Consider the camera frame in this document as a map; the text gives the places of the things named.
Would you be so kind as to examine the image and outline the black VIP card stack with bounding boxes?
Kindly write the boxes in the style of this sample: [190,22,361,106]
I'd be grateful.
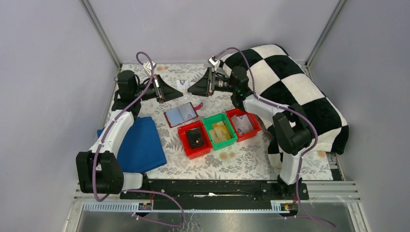
[186,128,204,149]

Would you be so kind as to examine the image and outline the green plastic bin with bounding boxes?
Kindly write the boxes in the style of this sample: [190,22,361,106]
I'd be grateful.
[202,113,237,151]

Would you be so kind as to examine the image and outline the aluminium front rail frame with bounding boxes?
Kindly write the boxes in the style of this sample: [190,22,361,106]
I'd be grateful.
[63,181,370,232]

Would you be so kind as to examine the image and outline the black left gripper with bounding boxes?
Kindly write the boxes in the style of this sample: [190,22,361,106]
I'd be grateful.
[133,74,183,103]

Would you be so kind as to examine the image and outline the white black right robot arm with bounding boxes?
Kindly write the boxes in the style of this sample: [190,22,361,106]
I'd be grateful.
[188,66,318,199]

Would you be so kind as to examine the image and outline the right red plastic bin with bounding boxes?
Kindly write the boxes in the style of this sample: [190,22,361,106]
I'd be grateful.
[226,108,262,143]

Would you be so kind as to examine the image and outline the blue folded cloth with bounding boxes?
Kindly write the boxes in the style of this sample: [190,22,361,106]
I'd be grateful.
[117,116,167,173]

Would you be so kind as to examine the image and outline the gold cards in green bin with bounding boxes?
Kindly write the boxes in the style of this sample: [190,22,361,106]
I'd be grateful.
[209,121,231,144]

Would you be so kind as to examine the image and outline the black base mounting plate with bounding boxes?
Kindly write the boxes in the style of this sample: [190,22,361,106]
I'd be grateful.
[120,179,296,210]

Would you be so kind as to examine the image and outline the white cards in red bin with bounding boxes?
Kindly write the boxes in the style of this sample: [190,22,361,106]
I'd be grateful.
[231,115,253,135]

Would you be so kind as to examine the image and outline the left red plastic bin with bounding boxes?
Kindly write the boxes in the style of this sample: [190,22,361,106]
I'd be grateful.
[177,120,213,160]

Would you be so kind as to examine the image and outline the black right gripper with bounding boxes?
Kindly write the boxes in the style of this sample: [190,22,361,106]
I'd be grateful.
[187,68,237,98]

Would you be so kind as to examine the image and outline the red plastic bin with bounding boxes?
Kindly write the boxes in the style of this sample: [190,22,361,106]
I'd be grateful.
[177,120,213,160]
[226,108,262,143]

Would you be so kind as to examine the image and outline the red leather card holder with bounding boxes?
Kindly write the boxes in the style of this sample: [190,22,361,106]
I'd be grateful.
[163,102,203,128]

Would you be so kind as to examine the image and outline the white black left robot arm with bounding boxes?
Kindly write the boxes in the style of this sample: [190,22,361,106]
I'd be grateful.
[75,70,183,194]

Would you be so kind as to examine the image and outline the white card with dark emblem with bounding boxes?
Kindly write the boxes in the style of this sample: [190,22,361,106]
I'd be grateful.
[176,79,190,95]

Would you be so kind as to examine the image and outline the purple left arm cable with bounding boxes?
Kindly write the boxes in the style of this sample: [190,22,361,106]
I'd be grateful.
[92,52,187,228]

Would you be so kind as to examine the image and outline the black white checkered pillow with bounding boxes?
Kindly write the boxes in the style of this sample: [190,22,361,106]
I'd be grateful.
[220,44,349,155]

